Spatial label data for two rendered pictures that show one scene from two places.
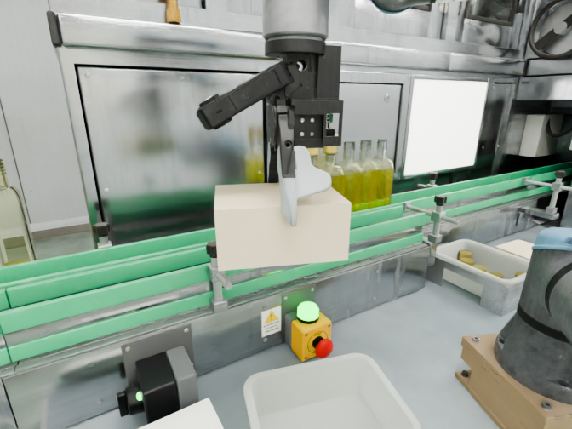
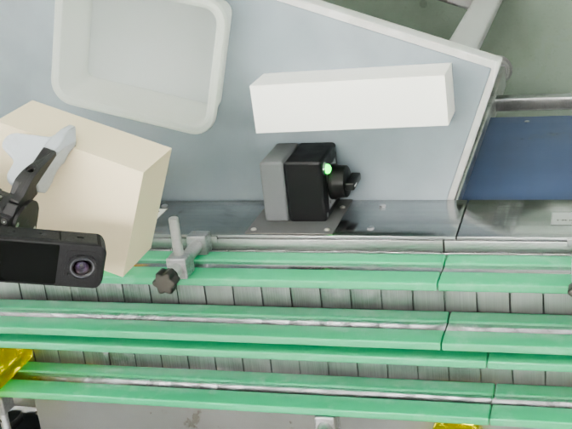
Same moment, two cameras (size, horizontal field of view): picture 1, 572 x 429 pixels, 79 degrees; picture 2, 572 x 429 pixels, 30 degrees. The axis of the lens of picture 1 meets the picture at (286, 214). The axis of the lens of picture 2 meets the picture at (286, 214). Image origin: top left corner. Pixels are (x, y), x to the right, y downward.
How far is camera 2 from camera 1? 0.84 m
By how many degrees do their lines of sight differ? 45
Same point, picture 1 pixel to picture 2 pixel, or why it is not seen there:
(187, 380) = (271, 160)
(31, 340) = (419, 265)
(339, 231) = (25, 115)
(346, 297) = not seen: hidden behind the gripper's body
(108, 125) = not seen: outside the picture
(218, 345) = (225, 214)
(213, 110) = (86, 240)
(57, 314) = (381, 273)
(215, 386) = (251, 174)
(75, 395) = (401, 214)
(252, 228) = (114, 151)
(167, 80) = not seen: outside the picture
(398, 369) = (20, 80)
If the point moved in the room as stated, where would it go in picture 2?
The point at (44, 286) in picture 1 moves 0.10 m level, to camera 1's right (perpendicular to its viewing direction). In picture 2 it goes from (398, 338) to (321, 296)
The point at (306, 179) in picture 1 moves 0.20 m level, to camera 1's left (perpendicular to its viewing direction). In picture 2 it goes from (31, 149) to (213, 248)
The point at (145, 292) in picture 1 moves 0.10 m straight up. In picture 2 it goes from (279, 271) to (254, 311)
